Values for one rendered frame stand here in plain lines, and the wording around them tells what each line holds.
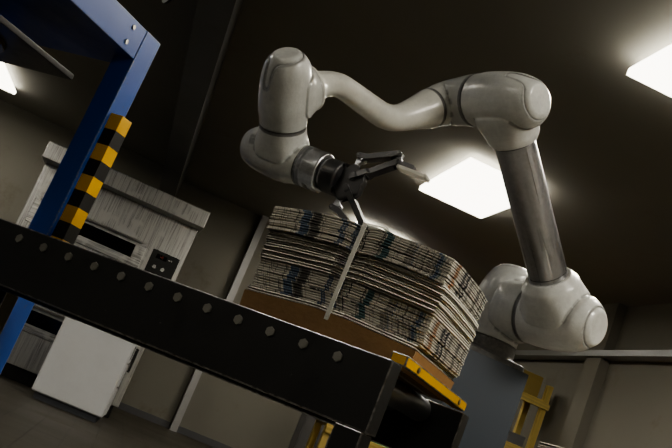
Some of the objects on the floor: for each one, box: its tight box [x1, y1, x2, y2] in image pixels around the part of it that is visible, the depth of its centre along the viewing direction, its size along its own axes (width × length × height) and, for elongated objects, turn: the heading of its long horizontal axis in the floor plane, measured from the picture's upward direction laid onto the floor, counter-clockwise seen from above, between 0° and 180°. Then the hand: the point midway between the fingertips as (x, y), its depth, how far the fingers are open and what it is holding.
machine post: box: [0, 31, 160, 374], centre depth 268 cm, size 9×9×155 cm
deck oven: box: [0, 141, 210, 418], centre depth 963 cm, size 172×133×224 cm
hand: (408, 206), depth 187 cm, fingers open, 13 cm apart
